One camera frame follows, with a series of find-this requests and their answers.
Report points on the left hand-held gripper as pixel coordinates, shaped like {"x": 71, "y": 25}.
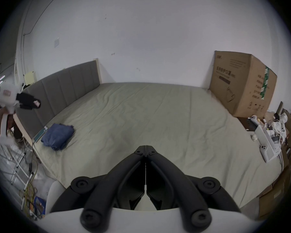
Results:
{"x": 6, "y": 95}

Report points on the white hand controller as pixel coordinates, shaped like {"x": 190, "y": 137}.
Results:
{"x": 255, "y": 118}

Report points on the flat brown cardboard carton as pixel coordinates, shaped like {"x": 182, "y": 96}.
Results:
{"x": 274, "y": 193}

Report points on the spare white hand-held gripper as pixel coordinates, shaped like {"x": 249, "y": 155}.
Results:
{"x": 268, "y": 142}

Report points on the dark blue folded garment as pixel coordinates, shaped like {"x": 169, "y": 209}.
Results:
{"x": 58, "y": 136}

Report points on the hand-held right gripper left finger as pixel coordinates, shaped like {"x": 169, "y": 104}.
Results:
{"x": 126, "y": 169}

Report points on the bed with beige sheet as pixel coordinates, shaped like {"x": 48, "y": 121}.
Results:
{"x": 145, "y": 120}

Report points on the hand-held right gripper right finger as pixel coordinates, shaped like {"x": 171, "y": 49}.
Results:
{"x": 165, "y": 169}

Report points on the grey padded headboard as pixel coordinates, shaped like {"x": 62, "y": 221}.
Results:
{"x": 63, "y": 86}

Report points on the large brown cardboard carton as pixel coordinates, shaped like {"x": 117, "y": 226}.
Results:
{"x": 242, "y": 81}

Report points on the teal flat card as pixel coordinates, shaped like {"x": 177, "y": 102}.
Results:
{"x": 40, "y": 134}

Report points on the white step ladder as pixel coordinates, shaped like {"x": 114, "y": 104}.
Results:
{"x": 20, "y": 165}

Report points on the beige wall box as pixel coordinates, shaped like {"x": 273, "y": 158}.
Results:
{"x": 29, "y": 78}

